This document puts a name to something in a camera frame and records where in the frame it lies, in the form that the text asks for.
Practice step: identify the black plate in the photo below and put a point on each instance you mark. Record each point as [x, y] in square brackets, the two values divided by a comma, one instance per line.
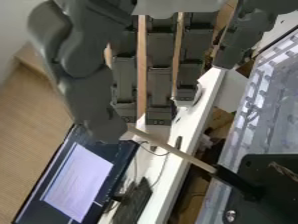
[266, 200]

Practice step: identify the drill bit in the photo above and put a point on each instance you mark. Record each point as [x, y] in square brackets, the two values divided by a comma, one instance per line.
[284, 171]

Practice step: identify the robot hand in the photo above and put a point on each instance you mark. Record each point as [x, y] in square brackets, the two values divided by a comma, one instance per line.
[84, 66]

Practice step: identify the clear box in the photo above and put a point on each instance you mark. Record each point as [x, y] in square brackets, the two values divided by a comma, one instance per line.
[274, 100]

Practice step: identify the thin stick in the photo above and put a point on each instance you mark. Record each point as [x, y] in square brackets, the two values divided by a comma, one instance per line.
[177, 151]

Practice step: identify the computer screen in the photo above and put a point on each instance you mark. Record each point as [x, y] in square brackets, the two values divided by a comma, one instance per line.
[75, 183]

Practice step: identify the white desk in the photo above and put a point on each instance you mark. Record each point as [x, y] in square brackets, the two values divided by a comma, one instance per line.
[208, 100]

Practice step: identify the black keyboard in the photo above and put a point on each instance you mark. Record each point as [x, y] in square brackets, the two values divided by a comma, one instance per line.
[135, 201]

